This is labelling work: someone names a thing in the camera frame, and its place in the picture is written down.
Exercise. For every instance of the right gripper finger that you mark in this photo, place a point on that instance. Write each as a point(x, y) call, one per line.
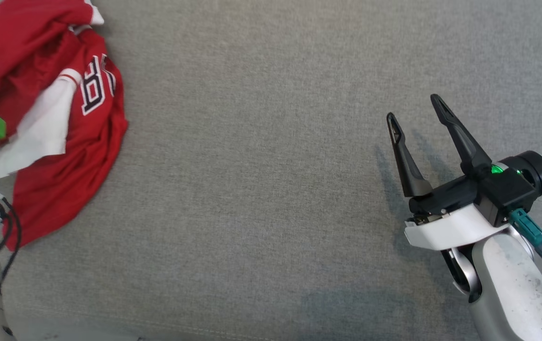
point(407, 163)
point(467, 149)

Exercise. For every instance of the right gripper body white shell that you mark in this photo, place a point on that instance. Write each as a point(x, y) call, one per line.
point(451, 227)

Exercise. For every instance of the red jersey shirt white sleeves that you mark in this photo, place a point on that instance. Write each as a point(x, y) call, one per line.
point(86, 151)

